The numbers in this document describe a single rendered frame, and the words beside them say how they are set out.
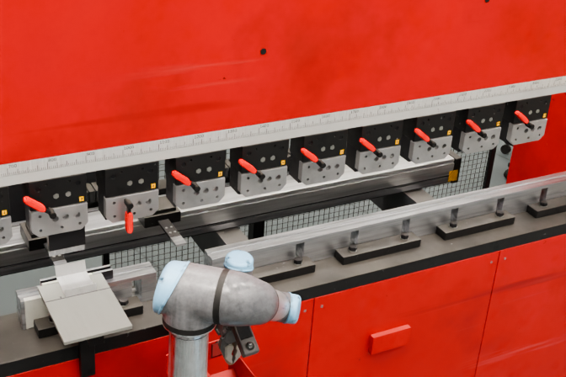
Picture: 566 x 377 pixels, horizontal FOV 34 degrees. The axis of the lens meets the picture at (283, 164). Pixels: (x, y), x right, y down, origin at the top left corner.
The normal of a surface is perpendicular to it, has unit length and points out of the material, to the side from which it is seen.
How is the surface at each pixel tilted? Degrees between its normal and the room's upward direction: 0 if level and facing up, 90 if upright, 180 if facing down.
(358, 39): 90
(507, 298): 90
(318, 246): 90
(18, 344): 0
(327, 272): 0
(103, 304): 0
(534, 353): 90
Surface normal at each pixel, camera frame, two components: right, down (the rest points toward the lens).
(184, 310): -0.20, 0.40
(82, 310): 0.07, -0.89
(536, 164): -0.89, 0.16
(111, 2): 0.46, 0.44
